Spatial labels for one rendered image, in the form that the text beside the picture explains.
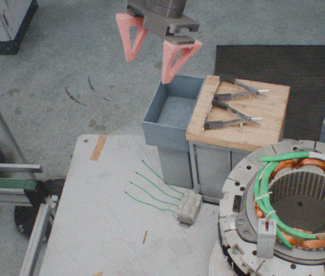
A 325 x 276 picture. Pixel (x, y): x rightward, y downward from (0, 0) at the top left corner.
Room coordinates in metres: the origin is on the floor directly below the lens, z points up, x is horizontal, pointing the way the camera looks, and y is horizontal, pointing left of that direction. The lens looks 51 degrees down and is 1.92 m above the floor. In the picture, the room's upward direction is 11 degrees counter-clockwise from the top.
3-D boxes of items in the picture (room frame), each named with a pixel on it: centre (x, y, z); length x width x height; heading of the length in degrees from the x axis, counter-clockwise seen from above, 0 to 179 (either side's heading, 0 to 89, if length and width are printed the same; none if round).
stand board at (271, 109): (0.75, -0.18, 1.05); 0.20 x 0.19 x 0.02; 64
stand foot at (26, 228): (1.30, 0.57, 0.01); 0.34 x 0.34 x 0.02
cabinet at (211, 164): (0.75, -0.18, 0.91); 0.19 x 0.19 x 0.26; 64
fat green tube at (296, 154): (0.53, -0.24, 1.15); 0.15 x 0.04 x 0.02; 70
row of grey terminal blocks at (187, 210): (0.68, -0.04, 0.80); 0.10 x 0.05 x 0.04; 149
